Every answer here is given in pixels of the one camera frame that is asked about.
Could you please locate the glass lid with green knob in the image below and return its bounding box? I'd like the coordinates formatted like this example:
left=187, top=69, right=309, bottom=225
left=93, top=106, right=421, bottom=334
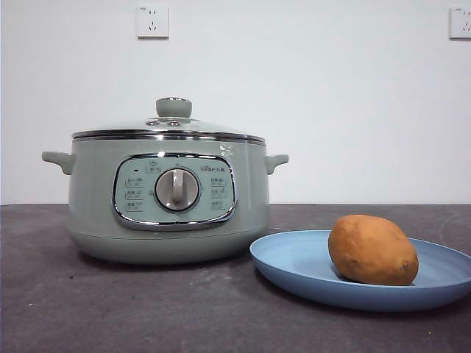
left=71, top=96, right=266, bottom=143

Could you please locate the orange-brown potato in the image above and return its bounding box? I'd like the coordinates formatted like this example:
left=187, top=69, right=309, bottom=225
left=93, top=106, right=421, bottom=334
left=327, top=214, right=419, bottom=287

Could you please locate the blue round plate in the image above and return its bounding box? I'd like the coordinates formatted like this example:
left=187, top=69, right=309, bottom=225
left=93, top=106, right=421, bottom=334
left=249, top=229, right=471, bottom=313

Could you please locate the pale green electric steamer pot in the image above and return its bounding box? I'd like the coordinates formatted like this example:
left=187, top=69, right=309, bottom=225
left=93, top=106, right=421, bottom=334
left=41, top=136, right=290, bottom=265

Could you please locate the white wall socket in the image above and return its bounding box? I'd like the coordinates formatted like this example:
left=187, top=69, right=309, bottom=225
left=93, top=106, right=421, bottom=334
left=449, top=6, right=471, bottom=40
left=137, top=4, right=171, bottom=40

